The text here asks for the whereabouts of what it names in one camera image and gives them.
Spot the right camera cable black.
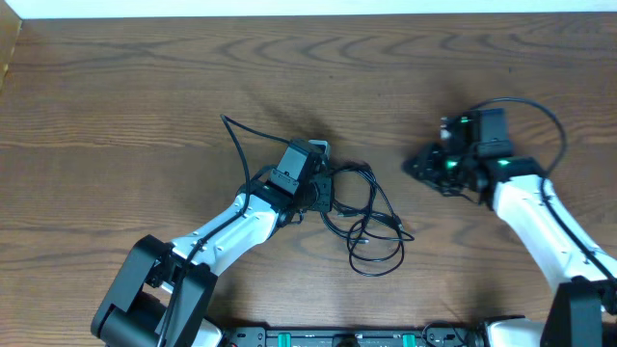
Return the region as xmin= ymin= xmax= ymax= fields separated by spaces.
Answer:
xmin=469 ymin=96 xmax=617 ymax=283

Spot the camera cable black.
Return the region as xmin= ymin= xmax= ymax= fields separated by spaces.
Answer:
xmin=469 ymin=96 xmax=617 ymax=283
xmin=156 ymin=115 xmax=284 ymax=346

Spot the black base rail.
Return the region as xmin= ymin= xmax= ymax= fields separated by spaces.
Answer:
xmin=206 ymin=317 xmax=546 ymax=347

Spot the left camera cable black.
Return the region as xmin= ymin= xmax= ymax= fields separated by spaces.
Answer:
xmin=156 ymin=115 xmax=284 ymax=346

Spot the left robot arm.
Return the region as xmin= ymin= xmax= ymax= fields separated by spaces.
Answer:
xmin=91 ymin=139 xmax=334 ymax=346

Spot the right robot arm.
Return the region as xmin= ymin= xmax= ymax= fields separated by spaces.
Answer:
xmin=403 ymin=109 xmax=616 ymax=346

